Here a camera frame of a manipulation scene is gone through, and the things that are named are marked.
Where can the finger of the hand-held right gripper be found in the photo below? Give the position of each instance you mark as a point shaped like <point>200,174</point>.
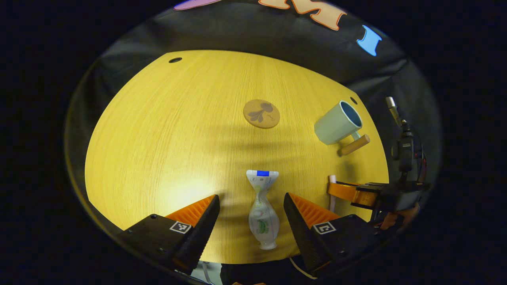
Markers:
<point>344,191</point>

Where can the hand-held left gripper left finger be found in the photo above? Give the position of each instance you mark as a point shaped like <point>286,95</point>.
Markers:
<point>206,227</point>

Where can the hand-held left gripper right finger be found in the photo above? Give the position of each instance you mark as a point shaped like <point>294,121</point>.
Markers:
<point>297,229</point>

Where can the white toothpaste tube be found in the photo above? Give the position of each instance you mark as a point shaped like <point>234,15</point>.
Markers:
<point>263,221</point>

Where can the round cork coaster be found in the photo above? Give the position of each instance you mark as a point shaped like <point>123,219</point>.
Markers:
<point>274,118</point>

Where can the yellow wooden desktop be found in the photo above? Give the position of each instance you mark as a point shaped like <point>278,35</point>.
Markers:
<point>158,138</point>

